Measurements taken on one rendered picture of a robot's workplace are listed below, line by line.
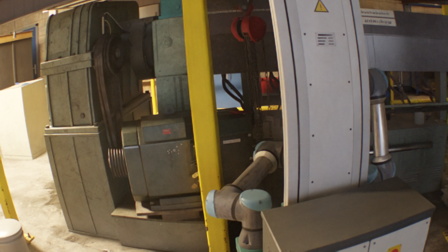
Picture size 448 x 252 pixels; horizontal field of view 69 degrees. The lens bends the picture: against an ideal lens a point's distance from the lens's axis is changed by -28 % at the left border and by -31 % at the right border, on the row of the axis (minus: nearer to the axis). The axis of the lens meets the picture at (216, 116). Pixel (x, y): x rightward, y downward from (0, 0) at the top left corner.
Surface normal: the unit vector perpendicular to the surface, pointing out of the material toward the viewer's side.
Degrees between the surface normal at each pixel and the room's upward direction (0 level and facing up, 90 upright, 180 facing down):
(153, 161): 90
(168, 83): 90
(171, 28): 90
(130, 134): 45
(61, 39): 80
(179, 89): 90
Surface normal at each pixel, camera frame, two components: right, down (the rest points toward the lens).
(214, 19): -0.18, 0.02
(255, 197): 0.02, -0.96
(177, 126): 0.17, 0.20
